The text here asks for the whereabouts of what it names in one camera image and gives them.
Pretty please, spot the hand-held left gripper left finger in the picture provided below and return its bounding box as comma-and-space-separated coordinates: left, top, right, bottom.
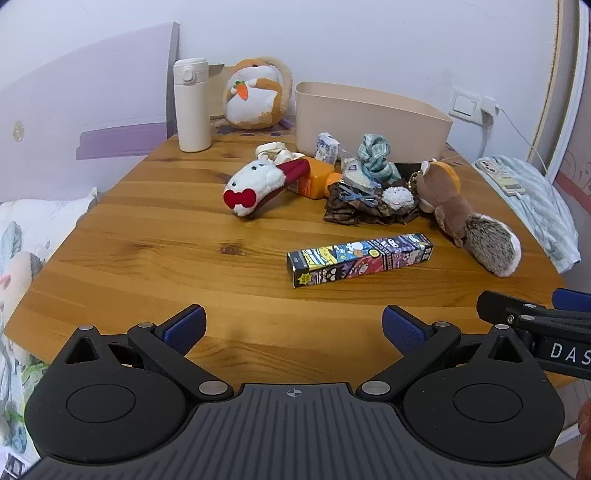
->
48, 304, 234, 401

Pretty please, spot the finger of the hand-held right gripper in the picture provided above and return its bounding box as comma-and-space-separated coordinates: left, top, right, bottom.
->
553, 287, 591, 315
477, 290, 591, 334

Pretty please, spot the white wall switch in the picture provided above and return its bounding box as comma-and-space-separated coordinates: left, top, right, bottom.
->
450, 89, 482, 122

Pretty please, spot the brown scrunchie with hedgehog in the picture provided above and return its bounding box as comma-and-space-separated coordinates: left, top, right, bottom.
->
323, 178, 422, 227

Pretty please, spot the teal plaid scrunchie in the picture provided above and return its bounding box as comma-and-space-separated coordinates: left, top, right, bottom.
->
357, 134, 402, 185

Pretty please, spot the small white grey pouch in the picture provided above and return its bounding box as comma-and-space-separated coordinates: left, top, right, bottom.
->
342, 158, 384, 191

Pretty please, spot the small wooden box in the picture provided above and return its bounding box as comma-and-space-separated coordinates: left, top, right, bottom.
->
208, 64, 228, 119

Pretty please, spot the orange white hamster plush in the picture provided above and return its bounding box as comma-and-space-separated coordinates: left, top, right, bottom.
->
223, 56, 294, 130

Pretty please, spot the blue striped blanket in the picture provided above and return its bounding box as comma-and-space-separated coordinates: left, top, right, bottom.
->
470, 154, 581, 274

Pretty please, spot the brown squirrel plush toy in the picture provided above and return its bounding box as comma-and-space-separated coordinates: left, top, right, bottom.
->
409, 159, 523, 278

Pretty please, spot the white plush toy red bow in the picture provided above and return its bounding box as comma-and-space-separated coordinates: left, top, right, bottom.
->
223, 142, 314, 217

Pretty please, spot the white charger plug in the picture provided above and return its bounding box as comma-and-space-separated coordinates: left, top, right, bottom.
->
480, 96, 499, 126

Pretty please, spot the person's right hand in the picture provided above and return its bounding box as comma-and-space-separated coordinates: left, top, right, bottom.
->
577, 399, 591, 440

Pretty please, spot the lilac headboard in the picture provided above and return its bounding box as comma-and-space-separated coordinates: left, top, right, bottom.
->
0, 21, 182, 163

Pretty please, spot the beige plastic container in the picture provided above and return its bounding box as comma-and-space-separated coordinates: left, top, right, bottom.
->
295, 82, 454, 163

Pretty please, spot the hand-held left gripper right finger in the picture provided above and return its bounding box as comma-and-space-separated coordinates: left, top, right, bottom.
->
358, 304, 543, 401

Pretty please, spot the small blue white carton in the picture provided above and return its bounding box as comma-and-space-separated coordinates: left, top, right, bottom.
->
315, 132, 341, 165

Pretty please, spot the white charger cable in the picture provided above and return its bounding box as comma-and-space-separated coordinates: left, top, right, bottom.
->
477, 107, 548, 178

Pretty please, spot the orange box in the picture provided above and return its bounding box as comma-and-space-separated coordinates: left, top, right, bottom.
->
288, 157, 345, 200

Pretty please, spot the wooden door frame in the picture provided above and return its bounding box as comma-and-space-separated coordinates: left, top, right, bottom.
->
531, 0, 591, 185

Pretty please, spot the cartoon printed long box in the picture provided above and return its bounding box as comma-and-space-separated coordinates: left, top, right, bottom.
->
286, 233, 435, 289

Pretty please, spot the white thermos bottle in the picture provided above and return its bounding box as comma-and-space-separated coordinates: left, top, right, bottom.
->
174, 58, 212, 153

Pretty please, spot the phone in pale case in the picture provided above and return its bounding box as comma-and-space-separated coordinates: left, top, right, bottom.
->
475, 157, 528, 198

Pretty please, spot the white floral quilt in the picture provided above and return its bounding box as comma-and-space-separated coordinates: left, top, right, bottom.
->
0, 187, 100, 467

